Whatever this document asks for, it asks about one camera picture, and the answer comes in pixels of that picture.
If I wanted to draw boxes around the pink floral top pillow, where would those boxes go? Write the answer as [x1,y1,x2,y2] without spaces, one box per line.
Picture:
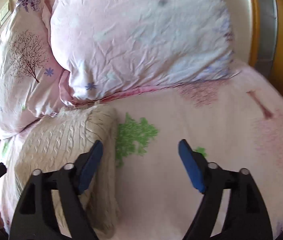
[45,0,233,105]

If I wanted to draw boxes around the cream cable-knit sweater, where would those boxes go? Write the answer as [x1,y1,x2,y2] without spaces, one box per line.
[13,104,119,239]

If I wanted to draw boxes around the wooden padded headboard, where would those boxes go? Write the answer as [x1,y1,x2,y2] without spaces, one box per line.
[226,0,283,96]

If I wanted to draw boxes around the white wall switch socket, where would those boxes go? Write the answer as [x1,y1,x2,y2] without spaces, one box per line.
[0,0,13,28]

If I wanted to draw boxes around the pink tree-print lower pillow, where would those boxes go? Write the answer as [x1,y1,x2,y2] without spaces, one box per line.
[0,0,68,140]

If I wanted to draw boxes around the floral pink bed sheet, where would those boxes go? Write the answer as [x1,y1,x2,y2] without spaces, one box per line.
[0,65,283,239]

